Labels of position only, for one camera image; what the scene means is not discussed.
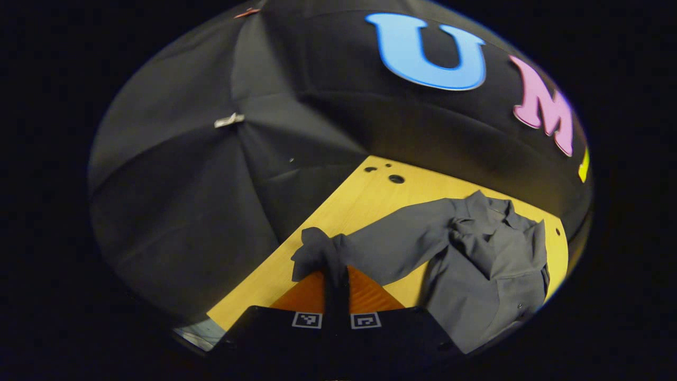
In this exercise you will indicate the grey collared shirt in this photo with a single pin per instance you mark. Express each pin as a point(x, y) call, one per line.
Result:
point(476, 264)

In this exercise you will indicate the black backdrop cloth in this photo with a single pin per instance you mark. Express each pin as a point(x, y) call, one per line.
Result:
point(185, 211)

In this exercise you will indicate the silver metal clip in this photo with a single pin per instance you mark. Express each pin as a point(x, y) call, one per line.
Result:
point(229, 120)

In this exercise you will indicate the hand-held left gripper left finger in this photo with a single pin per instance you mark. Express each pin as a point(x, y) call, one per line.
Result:
point(330, 304)

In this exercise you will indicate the red metal clip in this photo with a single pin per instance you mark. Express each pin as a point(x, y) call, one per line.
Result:
point(247, 12)

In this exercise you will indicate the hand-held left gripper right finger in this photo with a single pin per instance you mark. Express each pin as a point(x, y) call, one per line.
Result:
point(344, 304)

